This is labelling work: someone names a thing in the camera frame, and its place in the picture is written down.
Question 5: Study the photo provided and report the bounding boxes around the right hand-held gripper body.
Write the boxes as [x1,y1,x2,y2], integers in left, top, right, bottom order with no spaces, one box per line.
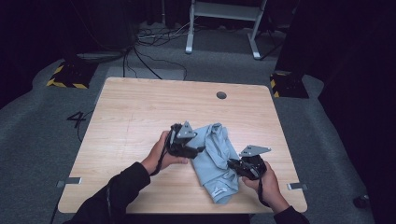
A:
[235,144,272,181]

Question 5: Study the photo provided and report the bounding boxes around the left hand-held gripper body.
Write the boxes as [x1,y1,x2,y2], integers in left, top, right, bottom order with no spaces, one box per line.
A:
[165,120,198,159]

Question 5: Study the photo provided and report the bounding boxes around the light blue printed t-shirt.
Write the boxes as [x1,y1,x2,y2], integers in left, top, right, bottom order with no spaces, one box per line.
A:
[186,121,241,205]

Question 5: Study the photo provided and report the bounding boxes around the person's left hand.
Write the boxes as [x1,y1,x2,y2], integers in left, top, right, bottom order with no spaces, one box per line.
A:
[140,130,190,176]

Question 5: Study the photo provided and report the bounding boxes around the person's right hand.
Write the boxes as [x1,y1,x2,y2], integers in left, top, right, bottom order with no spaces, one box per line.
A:
[241,161,291,215]

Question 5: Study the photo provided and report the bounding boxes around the yellow black striped base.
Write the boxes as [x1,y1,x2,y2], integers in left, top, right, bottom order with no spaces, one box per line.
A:
[45,60,99,91]
[269,70,310,100]

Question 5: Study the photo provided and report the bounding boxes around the dark round floor object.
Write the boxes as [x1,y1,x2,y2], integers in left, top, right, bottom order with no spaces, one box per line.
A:
[352,194,370,209]

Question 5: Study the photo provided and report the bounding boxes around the white metal stand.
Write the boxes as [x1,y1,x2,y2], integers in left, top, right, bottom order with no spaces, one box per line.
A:
[184,0,269,61]

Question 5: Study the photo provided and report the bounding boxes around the black left gripper strap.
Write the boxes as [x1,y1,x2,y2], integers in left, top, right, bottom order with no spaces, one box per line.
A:
[148,132,174,177]

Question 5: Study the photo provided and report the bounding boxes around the black gripper strap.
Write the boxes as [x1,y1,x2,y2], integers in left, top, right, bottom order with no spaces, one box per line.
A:
[148,132,174,177]
[256,177,271,209]

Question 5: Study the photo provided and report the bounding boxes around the black right gripper strap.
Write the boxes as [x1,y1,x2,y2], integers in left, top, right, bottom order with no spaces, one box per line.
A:
[256,177,271,209]

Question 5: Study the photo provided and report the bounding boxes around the black floor cable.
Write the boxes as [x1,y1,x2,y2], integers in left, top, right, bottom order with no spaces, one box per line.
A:
[133,46,189,81]

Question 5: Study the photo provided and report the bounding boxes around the bundle of floor cables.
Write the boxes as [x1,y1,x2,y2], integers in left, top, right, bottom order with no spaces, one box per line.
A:
[135,21,192,43]

